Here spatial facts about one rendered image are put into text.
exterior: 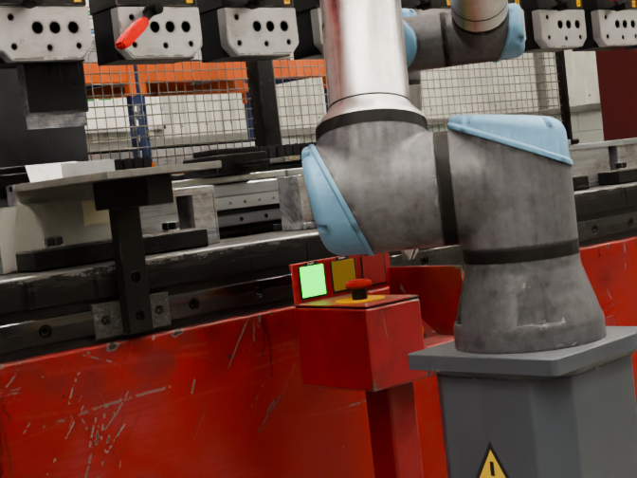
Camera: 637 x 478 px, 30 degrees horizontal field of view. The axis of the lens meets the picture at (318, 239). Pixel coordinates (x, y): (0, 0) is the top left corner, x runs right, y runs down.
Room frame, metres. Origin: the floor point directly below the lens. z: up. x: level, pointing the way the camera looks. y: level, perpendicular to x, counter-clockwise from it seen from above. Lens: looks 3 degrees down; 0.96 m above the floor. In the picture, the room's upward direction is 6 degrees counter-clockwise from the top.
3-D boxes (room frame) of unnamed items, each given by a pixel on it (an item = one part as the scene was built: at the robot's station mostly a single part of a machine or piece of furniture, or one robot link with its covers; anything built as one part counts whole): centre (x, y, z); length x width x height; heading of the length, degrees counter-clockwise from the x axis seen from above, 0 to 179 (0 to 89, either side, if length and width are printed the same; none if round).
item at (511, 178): (1.20, -0.19, 0.94); 0.13 x 0.12 x 0.14; 82
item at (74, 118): (1.79, 0.37, 1.13); 0.10 x 0.02 x 0.10; 130
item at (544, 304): (1.19, -0.20, 0.82); 0.15 x 0.15 x 0.10
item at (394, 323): (1.75, -0.08, 0.75); 0.20 x 0.16 x 0.18; 130
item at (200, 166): (1.67, 0.27, 1.00); 0.26 x 0.18 x 0.01; 40
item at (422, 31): (1.65, -0.14, 1.13); 0.11 x 0.11 x 0.08; 82
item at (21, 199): (1.77, 0.38, 0.99); 0.14 x 0.01 x 0.03; 130
